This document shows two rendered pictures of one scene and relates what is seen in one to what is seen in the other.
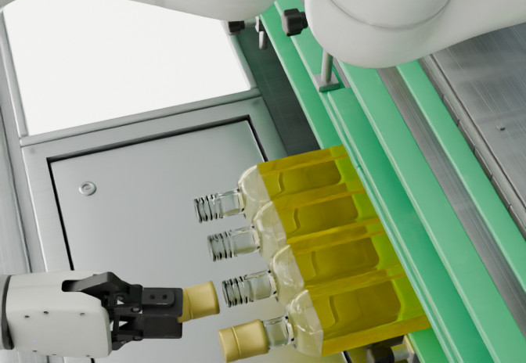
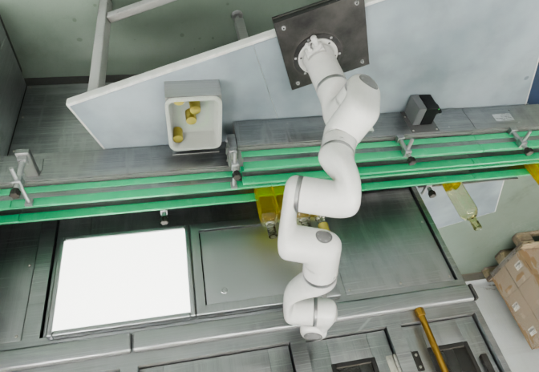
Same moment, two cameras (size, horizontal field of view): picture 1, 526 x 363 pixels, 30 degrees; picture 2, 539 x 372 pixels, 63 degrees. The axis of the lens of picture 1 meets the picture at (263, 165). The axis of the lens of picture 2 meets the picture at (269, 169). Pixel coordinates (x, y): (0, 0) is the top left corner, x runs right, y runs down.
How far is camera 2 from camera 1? 1.15 m
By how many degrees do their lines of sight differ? 55
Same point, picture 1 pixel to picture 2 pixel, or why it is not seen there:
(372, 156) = (273, 178)
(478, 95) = (278, 139)
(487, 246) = not seen: hidden behind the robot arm
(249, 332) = (325, 225)
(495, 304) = not seen: hidden behind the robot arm
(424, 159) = (297, 158)
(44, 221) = (239, 305)
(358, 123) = (259, 178)
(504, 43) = (257, 127)
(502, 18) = not seen: hidden behind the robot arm
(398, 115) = (279, 159)
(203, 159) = (216, 248)
